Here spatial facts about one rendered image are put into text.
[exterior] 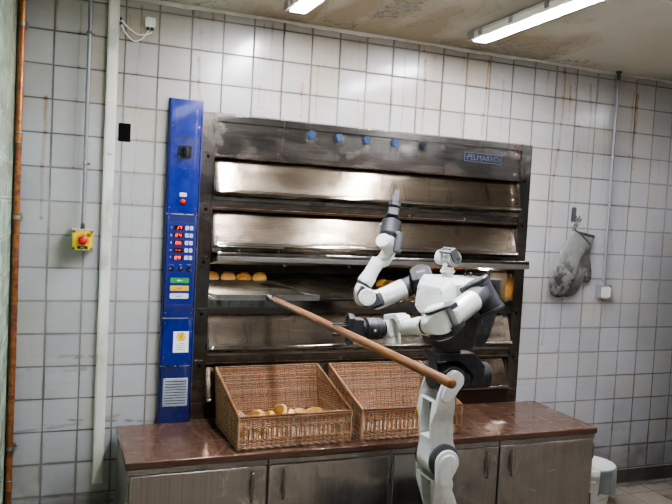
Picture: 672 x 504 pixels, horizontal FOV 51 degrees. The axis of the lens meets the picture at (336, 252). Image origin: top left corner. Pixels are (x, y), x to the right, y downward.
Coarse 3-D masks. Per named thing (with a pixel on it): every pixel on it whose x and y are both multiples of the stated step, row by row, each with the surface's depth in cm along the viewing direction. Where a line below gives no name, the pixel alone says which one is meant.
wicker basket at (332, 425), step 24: (216, 384) 347; (240, 384) 354; (264, 384) 358; (288, 384) 363; (312, 384) 368; (216, 408) 346; (240, 408) 351; (264, 408) 356; (288, 408) 361; (336, 408) 346; (288, 432) 337; (312, 432) 339; (336, 432) 327
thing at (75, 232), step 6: (72, 228) 323; (72, 234) 319; (78, 234) 320; (84, 234) 321; (72, 240) 319; (90, 240) 322; (72, 246) 319; (78, 246) 320; (84, 246) 321; (90, 246) 322
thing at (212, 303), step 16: (208, 304) 351; (224, 304) 354; (240, 304) 357; (256, 304) 360; (272, 304) 363; (304, 304) 369; (320, 304) 373; (336, 304) 376; (352, 304) 379; (400, 304) 390
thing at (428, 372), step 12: (276, 300) 347; (300, 312) 313; (324, 324) 285; (348, 336) 262; (360, 336) 254; (372, 348) 242; (384, 348) 235; (396, 360) 225; (408, 360) 219; (420, 372) 210; (432, 372) 205; (444, 384) 198
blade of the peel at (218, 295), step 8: (216, 296) 353; (224, 296) 354; (232, 296) 355; (240, 296) 357; (248, 296) 358; (256, 296) 360; (264, 296) 362; (280, 296) 365; (288, 296) 366; (296, 296) 368; (304, 296) 370; (312, 296) 371
